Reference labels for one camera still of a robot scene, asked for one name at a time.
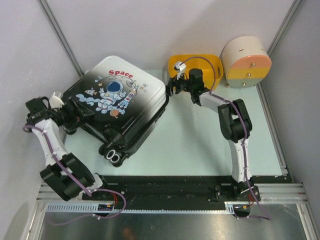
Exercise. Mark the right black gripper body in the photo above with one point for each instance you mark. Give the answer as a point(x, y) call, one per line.
point(182, 85)

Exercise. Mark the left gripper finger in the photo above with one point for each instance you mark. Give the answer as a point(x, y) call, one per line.
point(73, 125)
point(77, 109)

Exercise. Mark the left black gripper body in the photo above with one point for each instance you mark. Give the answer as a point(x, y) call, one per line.
point(65, 114)

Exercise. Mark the space print kids suitcase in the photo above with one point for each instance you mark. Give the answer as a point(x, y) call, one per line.
point(126, 103)

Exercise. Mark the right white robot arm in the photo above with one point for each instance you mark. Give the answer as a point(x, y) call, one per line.
point(234, 121)

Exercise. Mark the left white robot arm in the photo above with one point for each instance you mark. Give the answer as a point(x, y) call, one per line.
point(64, 173)

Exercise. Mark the yellow plastic basket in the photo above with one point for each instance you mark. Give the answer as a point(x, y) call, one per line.
point(199, 63)

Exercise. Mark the round pastel drawer box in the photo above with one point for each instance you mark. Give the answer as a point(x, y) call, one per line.
point(245, 62)

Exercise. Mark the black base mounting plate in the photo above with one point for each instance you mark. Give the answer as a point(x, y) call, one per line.
point(180, 192)

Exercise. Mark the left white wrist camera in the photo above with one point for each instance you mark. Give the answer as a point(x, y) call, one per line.
point(56, 101)

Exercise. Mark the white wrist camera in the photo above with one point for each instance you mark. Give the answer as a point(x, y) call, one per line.
point(56, 101)
point(180, 68)

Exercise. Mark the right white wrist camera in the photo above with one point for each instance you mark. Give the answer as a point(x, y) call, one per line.
point(180, 68)

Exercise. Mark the white slotted cable duct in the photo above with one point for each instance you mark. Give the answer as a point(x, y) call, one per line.
point(107, 208)

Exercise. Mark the aluminium frame rail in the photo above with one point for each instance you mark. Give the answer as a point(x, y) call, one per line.
point(286, 193)

